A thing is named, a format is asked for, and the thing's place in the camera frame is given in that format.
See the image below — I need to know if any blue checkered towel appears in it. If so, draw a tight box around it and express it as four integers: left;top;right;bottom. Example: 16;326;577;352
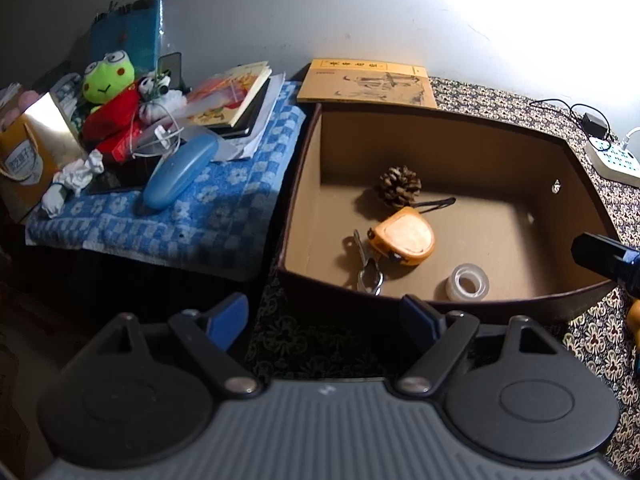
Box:
25;80;306;278

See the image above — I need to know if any wooden gourd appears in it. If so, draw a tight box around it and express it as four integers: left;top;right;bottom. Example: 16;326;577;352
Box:
626;299;640;349

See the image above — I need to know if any stack of books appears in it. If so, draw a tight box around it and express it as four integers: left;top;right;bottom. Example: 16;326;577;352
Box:
183;61;285;158

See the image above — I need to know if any white power strip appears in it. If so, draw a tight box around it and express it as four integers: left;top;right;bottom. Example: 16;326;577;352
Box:
585;127;640;188

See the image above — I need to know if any black power adapter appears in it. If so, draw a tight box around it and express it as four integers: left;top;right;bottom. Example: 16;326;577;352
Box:
580;113;610;140

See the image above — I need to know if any brown pine cone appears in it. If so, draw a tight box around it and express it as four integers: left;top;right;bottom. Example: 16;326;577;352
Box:
374;166;422;210

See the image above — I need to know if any brown cardboard box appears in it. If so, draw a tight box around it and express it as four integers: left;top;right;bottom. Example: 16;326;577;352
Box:
278;103;616;320

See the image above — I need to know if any small white panda plush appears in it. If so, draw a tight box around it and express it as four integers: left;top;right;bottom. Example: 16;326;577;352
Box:
138;72;188;125

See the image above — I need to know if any gold paper gift bag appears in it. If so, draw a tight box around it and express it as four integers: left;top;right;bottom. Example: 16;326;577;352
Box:
1;92;86;223

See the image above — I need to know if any orange tape measure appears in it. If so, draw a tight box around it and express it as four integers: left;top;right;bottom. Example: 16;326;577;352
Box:
367;197;457;266

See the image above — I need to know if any blue glasses case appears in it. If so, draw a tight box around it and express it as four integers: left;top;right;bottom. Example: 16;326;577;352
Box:
142;133;219;210

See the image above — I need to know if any clear tape roll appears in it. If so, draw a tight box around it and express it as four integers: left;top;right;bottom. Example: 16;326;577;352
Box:
446;263;489;302

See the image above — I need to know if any green frog plush toy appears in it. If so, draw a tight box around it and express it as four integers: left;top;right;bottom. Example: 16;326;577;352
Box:
81;50;140;143

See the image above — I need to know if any black smartphone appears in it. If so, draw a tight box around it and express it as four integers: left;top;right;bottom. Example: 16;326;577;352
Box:
157;52;183;90

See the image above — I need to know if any crumpled white tissue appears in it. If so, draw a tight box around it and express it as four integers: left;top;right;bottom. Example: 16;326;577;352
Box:
40;150;104;218

